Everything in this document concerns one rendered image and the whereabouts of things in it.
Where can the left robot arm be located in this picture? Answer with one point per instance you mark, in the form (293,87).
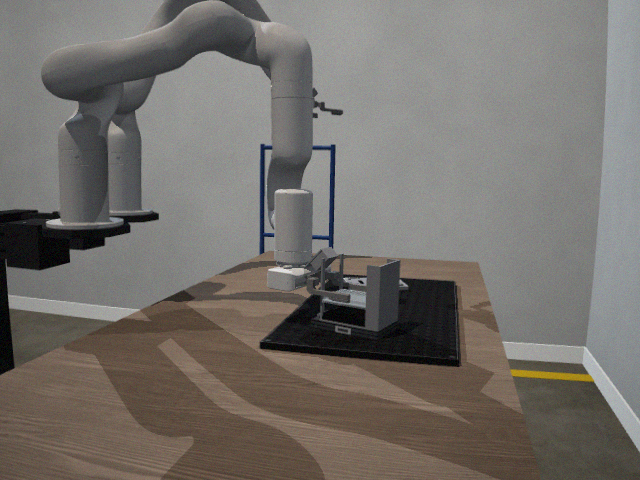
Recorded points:
(124,135)

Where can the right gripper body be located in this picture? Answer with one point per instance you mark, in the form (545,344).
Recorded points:
(288,277)

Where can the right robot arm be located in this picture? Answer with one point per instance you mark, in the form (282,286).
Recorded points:
(79,72)

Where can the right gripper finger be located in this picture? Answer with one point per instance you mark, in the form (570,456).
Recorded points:
(312,281)
(334,277)

